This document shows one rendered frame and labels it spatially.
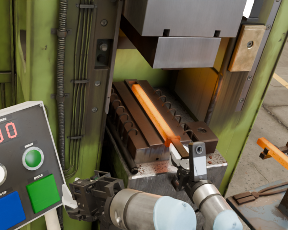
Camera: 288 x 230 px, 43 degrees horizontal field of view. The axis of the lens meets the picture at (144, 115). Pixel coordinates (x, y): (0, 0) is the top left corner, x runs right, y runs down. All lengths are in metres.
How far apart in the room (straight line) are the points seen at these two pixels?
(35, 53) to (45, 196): 0.40
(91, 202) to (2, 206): 0.26
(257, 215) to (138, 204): 0.92
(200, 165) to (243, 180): 1.72
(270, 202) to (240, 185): 1.16
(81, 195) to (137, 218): 0.16
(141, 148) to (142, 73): 0.51
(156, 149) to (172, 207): 0.63
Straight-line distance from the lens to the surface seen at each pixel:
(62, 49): 1.07
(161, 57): 1.03
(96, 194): 0.75
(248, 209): 1.53
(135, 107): 1.38
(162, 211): 0.61
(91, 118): 1.25
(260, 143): 1.42
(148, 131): 1.26
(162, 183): 1.26
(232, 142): 1.63
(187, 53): 1.06
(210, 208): 1.02
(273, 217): 1.55
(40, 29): 1.06
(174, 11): 0.99
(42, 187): 0.97
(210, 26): 1.06
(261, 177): 2.90
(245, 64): 1.37
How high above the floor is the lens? 1.72
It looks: 33 degrees down
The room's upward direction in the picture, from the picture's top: 11 degrees clockwise
